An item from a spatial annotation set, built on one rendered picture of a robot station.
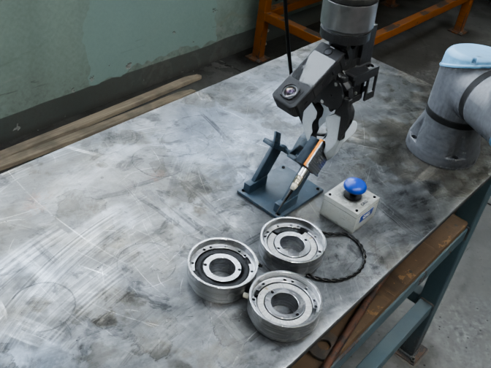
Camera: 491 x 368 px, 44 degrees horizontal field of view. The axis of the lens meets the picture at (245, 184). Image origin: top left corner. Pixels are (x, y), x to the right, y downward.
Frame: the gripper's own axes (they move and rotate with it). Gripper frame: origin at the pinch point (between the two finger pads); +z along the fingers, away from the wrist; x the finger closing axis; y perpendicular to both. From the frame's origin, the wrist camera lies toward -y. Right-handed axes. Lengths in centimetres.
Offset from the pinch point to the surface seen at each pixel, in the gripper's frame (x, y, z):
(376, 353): -5, 30, 73
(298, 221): -1.7, -4.6, 11.4
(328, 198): -1.0, 3.6, 11.2
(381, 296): -7.7, 19.2, 41.3
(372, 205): -6.6, 8.8, 11.9
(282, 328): -15.4, -22.6, 11.3
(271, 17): 156, 153, 67
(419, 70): 107, 225, 99
